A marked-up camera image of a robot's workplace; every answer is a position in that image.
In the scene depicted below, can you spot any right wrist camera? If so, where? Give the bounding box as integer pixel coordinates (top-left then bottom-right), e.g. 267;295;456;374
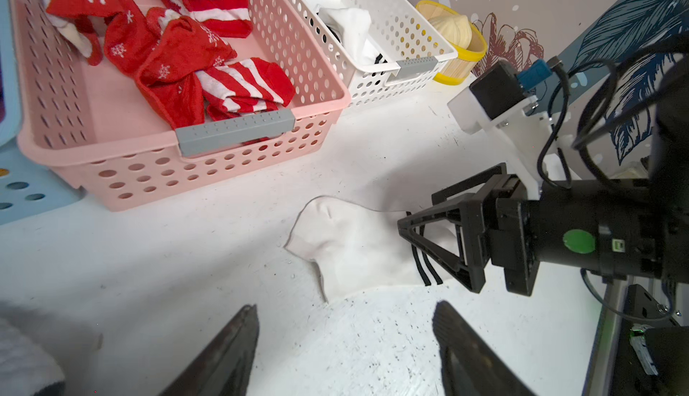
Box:
448;60;554;182

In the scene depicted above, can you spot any white grey patterned sock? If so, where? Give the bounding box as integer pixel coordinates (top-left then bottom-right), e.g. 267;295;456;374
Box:
1;319;66;395

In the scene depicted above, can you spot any white black-striped sock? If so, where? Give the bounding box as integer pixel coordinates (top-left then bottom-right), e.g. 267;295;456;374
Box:
319;8;383;66
285;196;452;303

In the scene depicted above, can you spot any yellow bowl with buns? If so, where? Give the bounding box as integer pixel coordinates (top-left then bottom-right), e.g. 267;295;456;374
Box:
416;0;488;85

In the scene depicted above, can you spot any red santa pattern sock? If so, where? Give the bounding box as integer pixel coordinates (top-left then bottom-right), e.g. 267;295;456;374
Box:
135;8;296;130

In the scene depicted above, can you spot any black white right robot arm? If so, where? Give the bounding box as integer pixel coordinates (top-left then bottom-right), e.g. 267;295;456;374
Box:
398;43;688;395

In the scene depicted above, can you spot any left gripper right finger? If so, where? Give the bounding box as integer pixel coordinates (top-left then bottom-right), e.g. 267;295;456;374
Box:
432;301;533;395

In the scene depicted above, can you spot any red snowflake sock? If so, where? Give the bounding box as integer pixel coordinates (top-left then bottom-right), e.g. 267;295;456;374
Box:
41;0;158;78

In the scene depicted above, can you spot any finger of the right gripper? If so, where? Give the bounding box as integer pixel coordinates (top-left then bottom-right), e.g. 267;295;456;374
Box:
398;188;503;293
432;163;507;205

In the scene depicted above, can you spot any blue plastic basket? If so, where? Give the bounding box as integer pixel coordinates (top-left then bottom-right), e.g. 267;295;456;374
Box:
1;0;85;225

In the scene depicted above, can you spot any white plastic basket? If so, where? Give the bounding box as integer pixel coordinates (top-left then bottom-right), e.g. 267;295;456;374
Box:
288;0;458;108

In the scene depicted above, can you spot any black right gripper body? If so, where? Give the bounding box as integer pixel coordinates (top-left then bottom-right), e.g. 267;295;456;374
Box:
486;176;664;295

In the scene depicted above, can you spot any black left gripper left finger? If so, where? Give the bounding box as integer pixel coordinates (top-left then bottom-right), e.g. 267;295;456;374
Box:
161;304;259;396

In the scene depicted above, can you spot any pink plastic basket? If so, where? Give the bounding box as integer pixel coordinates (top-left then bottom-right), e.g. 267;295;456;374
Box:
7;0;351;211

